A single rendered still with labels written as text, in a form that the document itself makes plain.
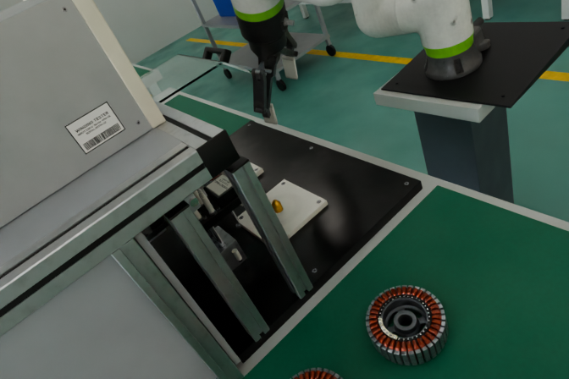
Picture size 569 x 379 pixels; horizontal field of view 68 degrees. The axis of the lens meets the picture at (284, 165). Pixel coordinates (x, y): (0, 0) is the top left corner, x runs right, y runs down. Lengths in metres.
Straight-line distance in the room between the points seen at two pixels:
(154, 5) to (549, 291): 6.04
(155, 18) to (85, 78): 5.78
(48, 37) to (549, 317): 0.73
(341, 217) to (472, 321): 0.30
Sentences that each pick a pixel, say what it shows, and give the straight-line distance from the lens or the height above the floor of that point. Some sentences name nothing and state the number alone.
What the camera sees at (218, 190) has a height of 0.92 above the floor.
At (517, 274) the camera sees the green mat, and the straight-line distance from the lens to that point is 0.74.
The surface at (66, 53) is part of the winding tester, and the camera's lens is 0.60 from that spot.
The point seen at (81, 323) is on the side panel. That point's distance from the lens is 0.58.
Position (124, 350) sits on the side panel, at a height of 0.94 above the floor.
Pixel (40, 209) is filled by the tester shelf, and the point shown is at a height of 1.11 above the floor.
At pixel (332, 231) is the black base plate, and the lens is 0.83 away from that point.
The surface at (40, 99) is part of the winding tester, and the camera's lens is 0.60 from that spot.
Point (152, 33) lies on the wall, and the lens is 6.36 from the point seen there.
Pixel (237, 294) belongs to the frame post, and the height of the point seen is 0.87.
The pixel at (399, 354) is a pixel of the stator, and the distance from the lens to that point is 0.64.
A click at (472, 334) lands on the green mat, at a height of 0.75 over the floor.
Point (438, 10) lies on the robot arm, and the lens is 1.14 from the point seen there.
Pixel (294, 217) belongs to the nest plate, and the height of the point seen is 0.78.
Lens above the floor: 1.34
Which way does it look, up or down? 33 degrees down
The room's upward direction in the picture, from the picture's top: 24 degrees counter-clockwise
